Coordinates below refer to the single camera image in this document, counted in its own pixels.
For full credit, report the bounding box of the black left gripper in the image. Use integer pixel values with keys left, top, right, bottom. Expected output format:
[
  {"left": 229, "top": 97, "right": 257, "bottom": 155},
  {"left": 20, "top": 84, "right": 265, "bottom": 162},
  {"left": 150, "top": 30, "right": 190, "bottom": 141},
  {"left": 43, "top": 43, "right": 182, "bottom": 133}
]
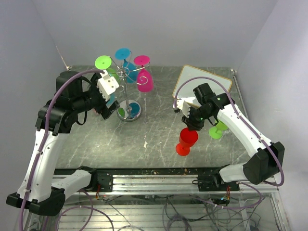
[{"left": 73, "top": 72, "right": 120, "bottom": 118}]

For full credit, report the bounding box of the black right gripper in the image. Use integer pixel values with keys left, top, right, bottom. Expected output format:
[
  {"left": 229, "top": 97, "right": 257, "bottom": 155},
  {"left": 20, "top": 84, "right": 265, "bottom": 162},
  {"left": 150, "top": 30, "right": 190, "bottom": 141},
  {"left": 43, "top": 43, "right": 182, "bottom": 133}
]
[{"left": 181, "top": 105, "right": 212, "bottom": 131}]

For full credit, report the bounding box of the red plastic wine glass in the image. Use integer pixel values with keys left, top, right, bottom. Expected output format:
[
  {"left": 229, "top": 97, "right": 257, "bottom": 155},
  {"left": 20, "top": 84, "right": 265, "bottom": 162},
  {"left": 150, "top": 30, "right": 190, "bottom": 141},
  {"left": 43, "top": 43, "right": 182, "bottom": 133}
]
[{"left": 176, "top": 128, "right": 199, "bottom": 156}]

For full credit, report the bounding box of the blue plastic wine glass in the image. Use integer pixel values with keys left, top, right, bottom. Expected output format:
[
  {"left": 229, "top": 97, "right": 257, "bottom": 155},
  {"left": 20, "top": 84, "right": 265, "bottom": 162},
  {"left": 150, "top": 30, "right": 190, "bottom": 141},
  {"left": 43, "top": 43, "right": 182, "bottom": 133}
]
[{"left": 115, "top": 48, "right": 138, "bottom": 83}]

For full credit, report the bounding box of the green plastic wine glass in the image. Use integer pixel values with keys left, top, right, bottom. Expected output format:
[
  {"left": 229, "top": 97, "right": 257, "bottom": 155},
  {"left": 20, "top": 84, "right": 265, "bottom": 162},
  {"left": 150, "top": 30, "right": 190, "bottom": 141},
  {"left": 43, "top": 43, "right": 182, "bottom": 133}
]
[{"left": 94, "top": 55, "right": 120, "bottom": 83}]

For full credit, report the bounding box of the pink plastic wine glass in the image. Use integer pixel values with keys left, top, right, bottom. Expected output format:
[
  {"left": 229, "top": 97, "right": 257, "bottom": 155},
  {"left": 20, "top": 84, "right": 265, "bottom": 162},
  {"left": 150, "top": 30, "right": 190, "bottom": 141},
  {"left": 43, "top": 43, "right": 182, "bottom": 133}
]
[{"left": 134, "top": 55, "right": 154, "bottom": 93}]

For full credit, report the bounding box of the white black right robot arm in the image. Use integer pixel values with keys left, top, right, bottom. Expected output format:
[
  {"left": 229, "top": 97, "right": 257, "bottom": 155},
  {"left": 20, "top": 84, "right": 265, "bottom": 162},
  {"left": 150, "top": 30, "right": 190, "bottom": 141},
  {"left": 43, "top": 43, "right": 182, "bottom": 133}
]
[{"left": 174, "top": 83, "right": 285, "bottom": 191}]

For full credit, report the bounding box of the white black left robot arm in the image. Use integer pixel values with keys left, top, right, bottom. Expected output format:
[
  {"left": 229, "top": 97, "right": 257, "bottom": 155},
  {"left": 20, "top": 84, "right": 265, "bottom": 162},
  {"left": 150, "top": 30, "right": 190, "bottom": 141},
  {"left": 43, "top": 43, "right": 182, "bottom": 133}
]
[{"left": 6, "top": 69, "right": 119, "bottom": 217}]

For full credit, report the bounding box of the chrome wine glass rack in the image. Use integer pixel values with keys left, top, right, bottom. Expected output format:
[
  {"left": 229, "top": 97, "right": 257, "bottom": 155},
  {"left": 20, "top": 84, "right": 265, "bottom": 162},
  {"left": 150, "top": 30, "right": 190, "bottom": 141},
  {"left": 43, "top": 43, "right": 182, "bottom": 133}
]
[{"left": 116, "top": 52, "right": 142, "bottom": 122}]

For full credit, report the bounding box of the yellow framed whiteboard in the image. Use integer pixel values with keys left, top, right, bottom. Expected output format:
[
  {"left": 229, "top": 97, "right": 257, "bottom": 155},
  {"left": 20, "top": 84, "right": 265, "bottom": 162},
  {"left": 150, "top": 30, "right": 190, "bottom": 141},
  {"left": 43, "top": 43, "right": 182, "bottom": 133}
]
[{"left": 172, "top": 64, "right": 233, "bottom": 108}]

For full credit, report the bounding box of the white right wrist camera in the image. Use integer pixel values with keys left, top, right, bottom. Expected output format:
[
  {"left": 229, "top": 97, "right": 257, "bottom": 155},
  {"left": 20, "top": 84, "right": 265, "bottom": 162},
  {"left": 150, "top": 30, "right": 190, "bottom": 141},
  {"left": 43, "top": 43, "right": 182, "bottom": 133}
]
[{"left": 173, "top": 97, "right": 198, "bottom": 118}]

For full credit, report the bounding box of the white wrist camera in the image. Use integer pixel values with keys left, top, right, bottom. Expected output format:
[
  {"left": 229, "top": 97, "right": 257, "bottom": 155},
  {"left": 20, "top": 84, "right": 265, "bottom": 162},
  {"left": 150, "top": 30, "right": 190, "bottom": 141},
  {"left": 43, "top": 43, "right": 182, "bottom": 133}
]
[
  {"left": 97, "top": 70, "right": 119, "bottom": 101},
  {"left": 173, "top": 97, "right": 198, "bottom": 118}
]

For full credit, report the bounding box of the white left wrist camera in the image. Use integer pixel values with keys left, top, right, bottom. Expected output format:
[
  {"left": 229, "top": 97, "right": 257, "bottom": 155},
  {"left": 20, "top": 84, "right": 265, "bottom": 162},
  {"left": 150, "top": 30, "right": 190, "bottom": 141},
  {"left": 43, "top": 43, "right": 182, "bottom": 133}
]
[{"left": 97, "top": 70, "right": 119, "bottom": 101}]

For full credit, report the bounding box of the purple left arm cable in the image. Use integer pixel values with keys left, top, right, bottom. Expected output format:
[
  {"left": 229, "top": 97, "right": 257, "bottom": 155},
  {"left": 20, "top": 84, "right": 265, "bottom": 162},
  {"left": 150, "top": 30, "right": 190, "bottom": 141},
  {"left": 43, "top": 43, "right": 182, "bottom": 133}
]
[{"left": 18, "top": 68, "right": 115, "bottom": 231}]

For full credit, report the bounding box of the aluminium mounting rail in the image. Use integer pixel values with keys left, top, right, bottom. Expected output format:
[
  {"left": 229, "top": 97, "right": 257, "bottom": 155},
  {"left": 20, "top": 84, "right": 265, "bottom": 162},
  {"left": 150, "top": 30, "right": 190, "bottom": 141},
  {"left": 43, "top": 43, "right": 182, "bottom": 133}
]
[{"left": 51, "top": 173, "right": 277, "bottom": 195}]

